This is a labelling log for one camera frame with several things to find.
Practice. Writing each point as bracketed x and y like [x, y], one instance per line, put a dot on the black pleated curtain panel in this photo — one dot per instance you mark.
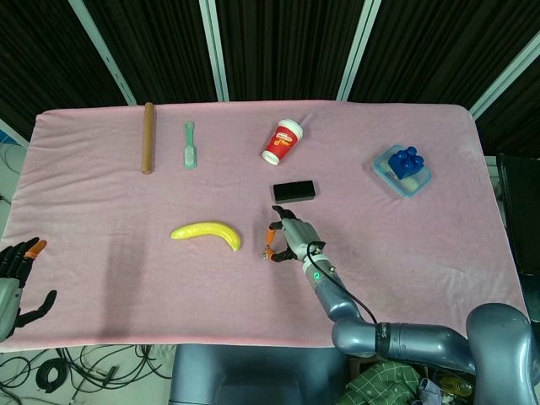
[519, 122]
[42, 55]
[443, 46]
[287, 46]
[160, 46]

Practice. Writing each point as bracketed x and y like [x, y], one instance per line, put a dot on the silver metal chain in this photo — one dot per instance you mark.
[267, 252]

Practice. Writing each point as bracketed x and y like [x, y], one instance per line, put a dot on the purple crumpled cloth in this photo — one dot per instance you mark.
[430, 392]

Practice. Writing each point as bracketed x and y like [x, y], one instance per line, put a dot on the green plaid cloth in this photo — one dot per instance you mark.
[379, 384]

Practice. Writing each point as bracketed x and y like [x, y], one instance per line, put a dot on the white partition post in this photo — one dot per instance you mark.
[14, 131]
[506, 78]
[215, 50]
[106, 55]
[358, 50]

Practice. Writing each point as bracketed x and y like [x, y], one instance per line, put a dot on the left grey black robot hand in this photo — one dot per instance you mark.
[10, 295]

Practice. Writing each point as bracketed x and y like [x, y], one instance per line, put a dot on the clear drinking straw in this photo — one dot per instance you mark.
[309, 119]

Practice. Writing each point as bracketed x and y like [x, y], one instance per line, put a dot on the green plastic brush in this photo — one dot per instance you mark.
[190, 152]

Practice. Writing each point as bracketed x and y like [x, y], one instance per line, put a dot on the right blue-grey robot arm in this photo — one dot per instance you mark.
[413, 339]

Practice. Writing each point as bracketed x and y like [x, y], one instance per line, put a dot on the black rectangular box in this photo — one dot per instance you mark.
[294, 191]

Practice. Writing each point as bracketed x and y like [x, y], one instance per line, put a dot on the black waste bin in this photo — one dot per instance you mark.
[481, 394]

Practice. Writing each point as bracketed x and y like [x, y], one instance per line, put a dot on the black equipment case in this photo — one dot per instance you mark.
[521, 211]

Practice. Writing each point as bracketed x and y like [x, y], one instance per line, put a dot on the blue-grey robot torso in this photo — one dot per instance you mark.
[253, 375]

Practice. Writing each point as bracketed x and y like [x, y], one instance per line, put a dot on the brown wooden rolling pin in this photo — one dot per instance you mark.
[148, 139]

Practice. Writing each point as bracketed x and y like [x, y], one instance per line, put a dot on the red paper cup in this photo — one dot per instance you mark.
[283, 141]

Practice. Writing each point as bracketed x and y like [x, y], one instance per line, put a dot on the yellow plastic bottle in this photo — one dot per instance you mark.
[456, 386]

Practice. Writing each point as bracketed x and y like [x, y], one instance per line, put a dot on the blue toy brick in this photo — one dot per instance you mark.
[406, 163]

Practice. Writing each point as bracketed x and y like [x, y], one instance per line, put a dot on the clear container blue rim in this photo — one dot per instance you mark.
[405, 190]

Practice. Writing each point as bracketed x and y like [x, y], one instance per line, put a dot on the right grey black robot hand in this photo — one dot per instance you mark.
[299, 234]

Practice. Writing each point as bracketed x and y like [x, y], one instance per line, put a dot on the pink table cloth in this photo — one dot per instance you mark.
[126, 190]

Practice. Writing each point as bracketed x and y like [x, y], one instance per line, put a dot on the yellow toy banana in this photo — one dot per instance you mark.
[202, 230]

